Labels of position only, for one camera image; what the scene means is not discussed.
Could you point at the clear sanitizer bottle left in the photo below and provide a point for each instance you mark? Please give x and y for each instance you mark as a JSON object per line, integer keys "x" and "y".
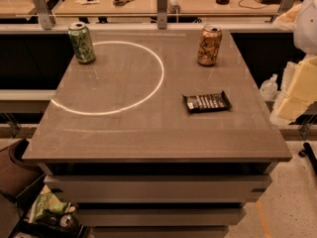
{"x": 268, "y": 88}

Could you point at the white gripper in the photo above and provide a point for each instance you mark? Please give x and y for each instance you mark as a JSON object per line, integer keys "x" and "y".
{"x": 307, "y": 27}

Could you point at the black chair base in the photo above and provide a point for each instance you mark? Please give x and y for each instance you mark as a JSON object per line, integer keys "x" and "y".
{"x": 308, "y": 152}

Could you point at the metal bracket left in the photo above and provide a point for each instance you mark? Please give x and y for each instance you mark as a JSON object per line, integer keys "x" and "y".
{"x": 46, "y": 18}

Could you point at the metal bracket middle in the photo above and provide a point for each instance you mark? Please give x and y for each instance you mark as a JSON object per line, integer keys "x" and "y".
{"x": 162, "y": 13}

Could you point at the green soda can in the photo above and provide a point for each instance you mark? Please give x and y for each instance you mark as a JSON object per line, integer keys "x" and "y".
{"x": 81, "y": 42}

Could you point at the orange soda can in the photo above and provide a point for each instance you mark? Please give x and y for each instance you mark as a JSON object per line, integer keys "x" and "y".
{"x": 209, "y": 45}

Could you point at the grey power strip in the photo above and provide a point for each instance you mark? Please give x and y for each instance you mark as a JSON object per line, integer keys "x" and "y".
{"x": 173, "y": 6}

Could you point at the black storage bin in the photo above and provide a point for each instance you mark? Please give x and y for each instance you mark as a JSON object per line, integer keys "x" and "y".
{"x": 47, "y": 228}

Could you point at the grey drawer cabinet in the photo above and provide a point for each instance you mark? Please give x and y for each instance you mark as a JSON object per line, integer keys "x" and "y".
{"x": 159, "y": 206}

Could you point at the black handled scissors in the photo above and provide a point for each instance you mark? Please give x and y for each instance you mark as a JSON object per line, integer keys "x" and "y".
{"x": 121, "y": 2}

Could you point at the black rxbar chocolate wrapper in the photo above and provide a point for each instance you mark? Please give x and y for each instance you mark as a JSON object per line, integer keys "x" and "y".
{"x": 212, "y": 102}

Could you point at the green chip bag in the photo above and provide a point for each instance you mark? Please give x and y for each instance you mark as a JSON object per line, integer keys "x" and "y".
{"x": 48, "y": 205}

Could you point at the crushed can in bin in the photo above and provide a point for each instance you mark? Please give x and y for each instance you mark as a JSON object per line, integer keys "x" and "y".
{"x": 67, "y": 222}

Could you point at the dark round chair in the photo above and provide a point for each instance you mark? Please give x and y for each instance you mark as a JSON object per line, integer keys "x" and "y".
{"x": 18, "y": 180}

